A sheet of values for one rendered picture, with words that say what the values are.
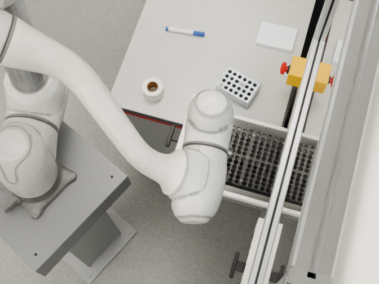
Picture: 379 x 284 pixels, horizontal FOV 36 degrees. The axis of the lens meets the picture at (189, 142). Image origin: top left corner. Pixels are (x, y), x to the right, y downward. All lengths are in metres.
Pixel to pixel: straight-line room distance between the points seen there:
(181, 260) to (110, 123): 1.46
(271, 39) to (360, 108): 1.45
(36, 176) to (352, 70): 1.14
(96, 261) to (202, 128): 1.44
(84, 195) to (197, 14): 0.77
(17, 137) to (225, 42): 0.83
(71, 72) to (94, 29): 1.86
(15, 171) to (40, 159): 0.07
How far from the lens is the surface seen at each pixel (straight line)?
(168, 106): 1.95
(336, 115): 0.61
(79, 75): 1.18
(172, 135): 1.75
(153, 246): 2.59
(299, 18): 2.13
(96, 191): 1.78
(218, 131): 1.26
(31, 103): 1.64
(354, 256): 0.60
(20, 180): 1.63
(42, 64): 1.16
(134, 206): 2.64
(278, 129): 1.78
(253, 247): 1.64
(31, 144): 1.59
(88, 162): 1.82
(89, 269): 2.60
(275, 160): 1.74
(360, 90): 0.63
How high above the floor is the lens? 2.54
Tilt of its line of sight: 70 degrees down
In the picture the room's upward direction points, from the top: 5 degrees counter-clockwise
